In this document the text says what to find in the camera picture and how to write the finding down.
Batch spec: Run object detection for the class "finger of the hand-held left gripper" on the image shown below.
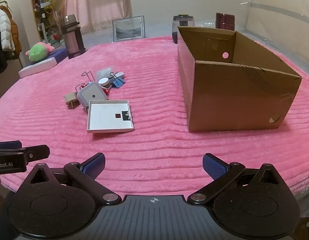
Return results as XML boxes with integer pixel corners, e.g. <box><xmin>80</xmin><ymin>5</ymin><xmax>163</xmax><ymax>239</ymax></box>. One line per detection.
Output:
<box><xmin>0</xmin><ymin>141</ymin><xmax>22</xmax><ymax>150</ymax></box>
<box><xmin>21</xmin><ymin>144</ymin><xmax>50</xmax><ymax>162</ymax></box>

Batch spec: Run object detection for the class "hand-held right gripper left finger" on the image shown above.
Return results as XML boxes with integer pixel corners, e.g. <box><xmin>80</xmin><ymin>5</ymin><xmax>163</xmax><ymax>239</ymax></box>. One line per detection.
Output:
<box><xmin>27</xmin><ymin>152</ymin><xmax>122</xmax><ymax>205</ymax></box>

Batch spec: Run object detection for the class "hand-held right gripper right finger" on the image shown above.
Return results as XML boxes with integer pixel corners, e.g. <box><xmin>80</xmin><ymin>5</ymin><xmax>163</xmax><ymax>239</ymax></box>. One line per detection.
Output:
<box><xmin>187</xmin><ymin>153</ymin><xmax>285</xmax><ymax>205</ymax></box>

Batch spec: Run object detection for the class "white shallow box tray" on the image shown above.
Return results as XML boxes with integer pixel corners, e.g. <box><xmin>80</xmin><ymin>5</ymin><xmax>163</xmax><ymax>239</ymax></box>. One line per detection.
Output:
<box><xmin>87</xmin><ymin>99</ymin><xmax>135</xmax><ymax>134</ymax></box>

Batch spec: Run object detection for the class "beige plug adapter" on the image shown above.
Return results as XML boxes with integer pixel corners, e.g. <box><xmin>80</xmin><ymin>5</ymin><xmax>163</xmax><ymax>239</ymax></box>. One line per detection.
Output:
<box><xmin>64</xmin><ymin>92</ymin><xmax>81</xmax><ymax>110</ymax></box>

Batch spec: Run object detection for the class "brown cardboard box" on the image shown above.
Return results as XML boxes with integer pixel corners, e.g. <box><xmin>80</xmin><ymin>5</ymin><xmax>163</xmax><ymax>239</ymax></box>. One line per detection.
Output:
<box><xmin>177</xmin><ymin>26</ymin><xmax>303</xmax><ymax>132</ymax></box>

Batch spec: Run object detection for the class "white square night light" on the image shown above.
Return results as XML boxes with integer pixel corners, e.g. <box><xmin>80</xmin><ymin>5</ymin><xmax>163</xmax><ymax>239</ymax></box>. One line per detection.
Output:
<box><xmin>77</xmin><ymin>81</ymin><xmax>109</xmax><ymax>110</ymax></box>

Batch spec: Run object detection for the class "blue binder clip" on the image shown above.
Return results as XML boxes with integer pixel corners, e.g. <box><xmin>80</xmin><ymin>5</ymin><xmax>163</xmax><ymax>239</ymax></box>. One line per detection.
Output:
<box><xmin>109</xmin><ymin>72</ymin><xmax>127</xmax><ymax>89</ymax></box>

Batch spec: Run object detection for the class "metal wire rack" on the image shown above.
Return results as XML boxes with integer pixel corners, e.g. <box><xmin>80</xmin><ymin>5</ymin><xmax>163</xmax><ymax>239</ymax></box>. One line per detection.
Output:
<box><xmin>75</xmin><ymin>71</ymin><xmax>95</xmax><ymax>94</ymax></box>

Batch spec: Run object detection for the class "clear plastic bag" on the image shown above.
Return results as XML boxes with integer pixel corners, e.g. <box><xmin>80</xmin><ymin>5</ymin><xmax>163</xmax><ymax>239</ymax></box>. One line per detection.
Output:
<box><xmin>96</xmin><ymin>66</ymin><xmax>117</xmax><ymax>79</ymax></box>

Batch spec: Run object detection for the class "pink fluffy blanket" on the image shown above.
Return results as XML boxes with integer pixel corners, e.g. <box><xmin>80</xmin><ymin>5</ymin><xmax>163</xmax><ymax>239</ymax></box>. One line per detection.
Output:
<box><xmin>0</xmin><ymin>36</ymin><xmax>309</xmax><ymax>198</ymax></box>

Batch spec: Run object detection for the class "white blue flat box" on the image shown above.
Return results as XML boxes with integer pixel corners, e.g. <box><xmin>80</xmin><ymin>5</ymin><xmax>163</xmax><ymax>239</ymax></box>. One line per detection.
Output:
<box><xmin>19</xmin><ymin>47</ymin><xmax>69</xmax><ymax>79</ymax></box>

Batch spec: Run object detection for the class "green pink plush toy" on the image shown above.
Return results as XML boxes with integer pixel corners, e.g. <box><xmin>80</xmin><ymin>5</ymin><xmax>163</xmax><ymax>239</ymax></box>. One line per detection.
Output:
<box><xmin>26</xmin><ymin>42</ymin><xmax>55</xmax><ymax>62</ymax></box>

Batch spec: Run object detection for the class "brown jacket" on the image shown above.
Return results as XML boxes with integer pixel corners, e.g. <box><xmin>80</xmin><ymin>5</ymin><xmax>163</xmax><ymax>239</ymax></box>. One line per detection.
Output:
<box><xmin>0</xmin><ymin>5</ymin><xmax>22</xmax><ymax>58</ymax></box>

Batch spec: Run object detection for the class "white puffer jacket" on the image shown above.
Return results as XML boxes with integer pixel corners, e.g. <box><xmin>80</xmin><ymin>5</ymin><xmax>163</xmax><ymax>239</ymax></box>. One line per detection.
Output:
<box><xmin>0</xmin><ymin>6</ymin><xmax>15</xmax><ymax>60</ymax></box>

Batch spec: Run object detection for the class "steel thermos flask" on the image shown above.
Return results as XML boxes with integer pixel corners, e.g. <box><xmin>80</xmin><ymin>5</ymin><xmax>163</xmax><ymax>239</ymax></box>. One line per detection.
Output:
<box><xmin>60</xmin><ymin>14</ymin><xmax>85</xmax><ymax>60</ymax></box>

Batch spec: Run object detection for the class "framed landscape picture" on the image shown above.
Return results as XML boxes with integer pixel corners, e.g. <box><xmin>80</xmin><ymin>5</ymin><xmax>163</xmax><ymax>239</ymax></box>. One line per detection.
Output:
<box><xmin>113</xmin><ymin>16</ymin><xmax>146</xmax><ymax>43</ymax></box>

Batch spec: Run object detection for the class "maroon canister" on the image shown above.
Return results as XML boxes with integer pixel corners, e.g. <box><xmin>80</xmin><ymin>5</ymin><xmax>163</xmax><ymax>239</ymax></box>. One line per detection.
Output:
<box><xmin>215</xmin><ymin>12</ymin><xmax>235</xmax><ymax>30</ymax></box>

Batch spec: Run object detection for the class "dark glass jar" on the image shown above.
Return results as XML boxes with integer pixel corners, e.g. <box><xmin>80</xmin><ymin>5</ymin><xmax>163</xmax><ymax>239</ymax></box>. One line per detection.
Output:
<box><xmin>172</xmin><ymin>14</ymin><xmax>195</xmax><ymax>44</ymax></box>

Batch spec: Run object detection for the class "pink curtain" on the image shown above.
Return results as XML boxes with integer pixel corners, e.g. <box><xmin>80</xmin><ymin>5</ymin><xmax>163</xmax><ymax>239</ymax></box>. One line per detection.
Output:
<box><xmin>66</xmin><ymin>0</ymin><xmax>133</xmax><ymax>33</ymax></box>

